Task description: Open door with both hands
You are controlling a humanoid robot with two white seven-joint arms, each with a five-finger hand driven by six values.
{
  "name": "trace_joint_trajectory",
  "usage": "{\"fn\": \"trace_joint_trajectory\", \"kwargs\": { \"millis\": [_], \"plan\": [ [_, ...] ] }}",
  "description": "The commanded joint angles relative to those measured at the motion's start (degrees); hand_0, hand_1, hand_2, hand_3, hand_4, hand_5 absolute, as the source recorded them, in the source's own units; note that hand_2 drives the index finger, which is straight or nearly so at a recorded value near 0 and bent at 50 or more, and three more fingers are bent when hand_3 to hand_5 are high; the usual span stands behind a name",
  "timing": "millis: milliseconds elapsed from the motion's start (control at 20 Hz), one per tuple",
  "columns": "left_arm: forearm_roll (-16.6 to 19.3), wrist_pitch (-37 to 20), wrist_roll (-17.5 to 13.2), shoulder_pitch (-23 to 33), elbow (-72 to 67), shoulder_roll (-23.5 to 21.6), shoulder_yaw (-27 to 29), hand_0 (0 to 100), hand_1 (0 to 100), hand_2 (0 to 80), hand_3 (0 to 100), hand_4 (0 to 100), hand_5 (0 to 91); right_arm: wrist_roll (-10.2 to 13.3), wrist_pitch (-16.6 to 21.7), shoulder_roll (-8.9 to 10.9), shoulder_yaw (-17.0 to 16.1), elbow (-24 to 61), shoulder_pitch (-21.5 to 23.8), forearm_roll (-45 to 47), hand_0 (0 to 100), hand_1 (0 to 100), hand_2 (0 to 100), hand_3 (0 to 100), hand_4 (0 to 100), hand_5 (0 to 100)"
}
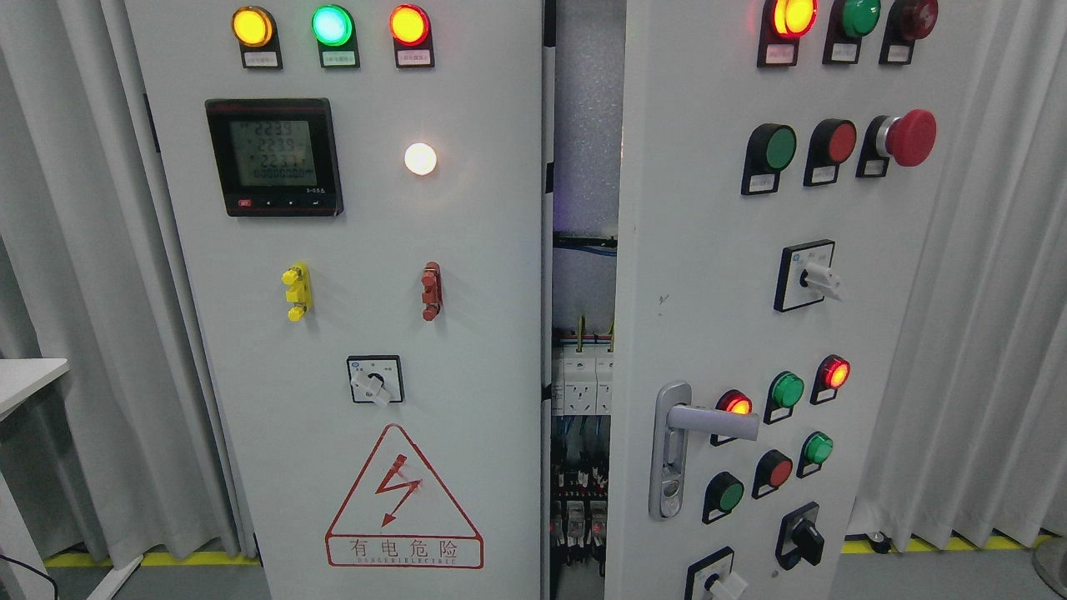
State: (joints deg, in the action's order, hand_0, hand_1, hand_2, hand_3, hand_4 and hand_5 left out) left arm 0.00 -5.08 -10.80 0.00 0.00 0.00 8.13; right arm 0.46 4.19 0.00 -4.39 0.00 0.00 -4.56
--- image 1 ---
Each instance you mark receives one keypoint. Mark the red mushroom emergency stop button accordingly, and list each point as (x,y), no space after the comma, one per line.
(907,140)

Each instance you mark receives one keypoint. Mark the white table at left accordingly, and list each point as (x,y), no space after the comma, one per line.
(22,377)

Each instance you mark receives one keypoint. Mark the left door rotary selector switch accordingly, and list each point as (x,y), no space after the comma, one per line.
(376,379)

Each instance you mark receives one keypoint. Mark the red electric hazard warning sticker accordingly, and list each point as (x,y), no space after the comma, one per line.
(400,514)

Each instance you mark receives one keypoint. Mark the green indicator light left door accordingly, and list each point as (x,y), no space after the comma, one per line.
(336,37)

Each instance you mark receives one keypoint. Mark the white glowing indicator light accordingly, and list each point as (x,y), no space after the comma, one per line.
(420,159)

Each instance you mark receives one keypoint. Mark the black digital power meter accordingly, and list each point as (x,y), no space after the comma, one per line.
(276,157)

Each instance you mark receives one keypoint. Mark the red terminal post block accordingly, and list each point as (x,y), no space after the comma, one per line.
(432,296)

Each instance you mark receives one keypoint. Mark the grey curtain left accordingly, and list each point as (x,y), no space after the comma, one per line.
(126,451)

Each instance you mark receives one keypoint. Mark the grey curtain right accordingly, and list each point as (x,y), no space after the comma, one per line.
(970,436)

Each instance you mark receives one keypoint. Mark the grey curtain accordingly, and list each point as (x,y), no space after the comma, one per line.
(970,436)
(126,451)

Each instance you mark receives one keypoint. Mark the yellow terminal post block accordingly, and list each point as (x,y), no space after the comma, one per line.
(296,278)

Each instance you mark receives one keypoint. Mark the red indicator light left door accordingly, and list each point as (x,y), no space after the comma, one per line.
(411,30)

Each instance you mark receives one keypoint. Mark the lower relay terminal row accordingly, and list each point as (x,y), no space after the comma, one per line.
(579,509)

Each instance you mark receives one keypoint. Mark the grey cabinet door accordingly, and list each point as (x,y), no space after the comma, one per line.
(743,124)
(472,381)

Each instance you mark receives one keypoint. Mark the silver door lever handle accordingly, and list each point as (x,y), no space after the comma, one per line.
(674,419)

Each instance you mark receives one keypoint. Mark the yellow indicator light left door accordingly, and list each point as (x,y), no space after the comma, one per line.
(256,32)

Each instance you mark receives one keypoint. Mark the white breaker row on rail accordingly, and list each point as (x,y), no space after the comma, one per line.
(583,373)

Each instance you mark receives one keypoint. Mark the right door upper rotary switch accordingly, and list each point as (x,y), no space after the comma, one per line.
(806,277)

